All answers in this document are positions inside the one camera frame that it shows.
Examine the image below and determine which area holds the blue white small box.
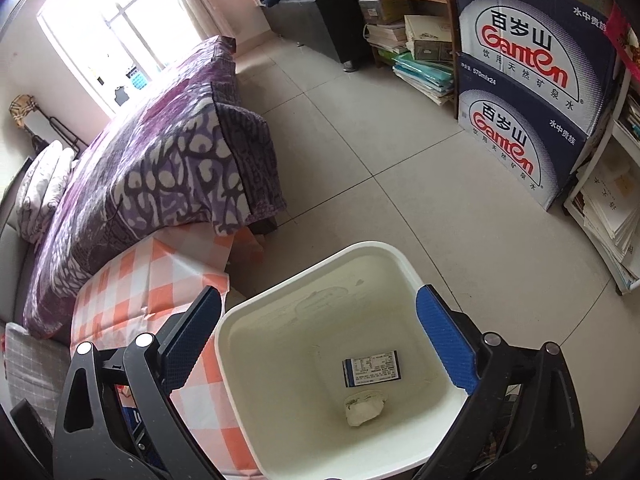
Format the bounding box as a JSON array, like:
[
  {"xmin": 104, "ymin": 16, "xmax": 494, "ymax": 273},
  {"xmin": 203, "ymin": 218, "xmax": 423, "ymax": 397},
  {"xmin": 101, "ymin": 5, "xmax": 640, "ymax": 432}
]
[{"xmin": 342, "ymin": 351, "xmax": 401, "ymax": 388}]

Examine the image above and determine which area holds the white tissue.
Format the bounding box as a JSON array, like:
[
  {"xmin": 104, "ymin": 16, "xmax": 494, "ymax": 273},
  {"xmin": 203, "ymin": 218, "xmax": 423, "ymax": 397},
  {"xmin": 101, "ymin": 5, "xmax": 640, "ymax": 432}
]
[{"xmin": 344, "ymin": 390, "xmax": 386, "ymax": 428}]

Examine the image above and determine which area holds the white plastic trash bin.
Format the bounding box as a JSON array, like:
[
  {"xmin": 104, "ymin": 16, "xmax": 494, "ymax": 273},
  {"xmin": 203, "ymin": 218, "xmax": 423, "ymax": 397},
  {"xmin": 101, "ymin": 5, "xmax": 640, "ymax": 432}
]
[{"xmin": 215, "ymin": 242, "xmax": 466, "ymax": 479}]

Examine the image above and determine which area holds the orange white checkered tablecloth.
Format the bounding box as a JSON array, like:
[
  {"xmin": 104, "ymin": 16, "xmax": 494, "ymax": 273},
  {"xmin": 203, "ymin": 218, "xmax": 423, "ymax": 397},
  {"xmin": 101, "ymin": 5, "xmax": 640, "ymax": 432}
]
[{"xmin": 70, "ymin": 223, "xmax": 264, "ymax": 479}]

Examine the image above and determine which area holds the white folded pillow quilt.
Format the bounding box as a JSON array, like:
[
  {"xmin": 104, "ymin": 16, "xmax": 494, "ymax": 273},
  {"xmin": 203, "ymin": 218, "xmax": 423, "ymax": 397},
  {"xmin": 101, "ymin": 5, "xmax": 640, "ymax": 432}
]
[{"xmin": 15, "ymin": 141, "xmax": 75, "ymax": 245}]

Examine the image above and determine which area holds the lower Ganten water carton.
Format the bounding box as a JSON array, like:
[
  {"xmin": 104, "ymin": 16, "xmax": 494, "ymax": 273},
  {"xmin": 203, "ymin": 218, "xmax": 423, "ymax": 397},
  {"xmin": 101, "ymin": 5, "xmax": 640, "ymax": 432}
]
[{"xmin": 457, "ymin": 53, "xmax": 606, "ymax": 209}]

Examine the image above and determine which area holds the ganten water carton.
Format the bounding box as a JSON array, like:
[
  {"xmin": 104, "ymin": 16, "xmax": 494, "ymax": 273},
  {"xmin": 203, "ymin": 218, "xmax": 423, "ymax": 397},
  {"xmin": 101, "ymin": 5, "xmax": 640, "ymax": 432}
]
[
  {"xmin": 457, "ymin": 0, "xmax": 616, "ymax": 129},
  {"xmin": 457, "ymin": 53, "xmax": 606, "ymax": 209}
]

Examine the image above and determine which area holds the purple patterned bed blanket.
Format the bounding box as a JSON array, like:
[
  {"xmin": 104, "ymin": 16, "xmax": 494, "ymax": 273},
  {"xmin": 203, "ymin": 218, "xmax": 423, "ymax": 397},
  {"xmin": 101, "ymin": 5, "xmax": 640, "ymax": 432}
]
[{"xmin": 22, "ymin": 36, "xmax": 286, "ymax": 338}]

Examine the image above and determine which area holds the upper Ganten water carton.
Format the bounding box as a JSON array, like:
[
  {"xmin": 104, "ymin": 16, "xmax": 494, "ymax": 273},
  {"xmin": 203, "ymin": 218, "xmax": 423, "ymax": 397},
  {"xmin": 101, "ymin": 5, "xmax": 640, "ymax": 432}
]
[{"xmin": 457, "ymin": 0, "xmax": 616, "ymax": 129}]

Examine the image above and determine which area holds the wooden bookshelf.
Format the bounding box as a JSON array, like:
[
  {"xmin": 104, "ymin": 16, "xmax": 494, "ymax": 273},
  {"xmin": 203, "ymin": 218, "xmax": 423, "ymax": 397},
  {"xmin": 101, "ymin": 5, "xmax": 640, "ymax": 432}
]
[{"xmin": 358, "ymin": 0, "xmax": 460, "ymax": 106}]

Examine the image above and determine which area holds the black storage bench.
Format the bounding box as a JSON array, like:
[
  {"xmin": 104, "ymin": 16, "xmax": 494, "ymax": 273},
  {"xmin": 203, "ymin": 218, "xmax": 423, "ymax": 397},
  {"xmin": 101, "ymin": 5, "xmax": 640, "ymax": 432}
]
[{"xmin": 262, "ymin": 0, "xmax": 373, "ymax": 72}]

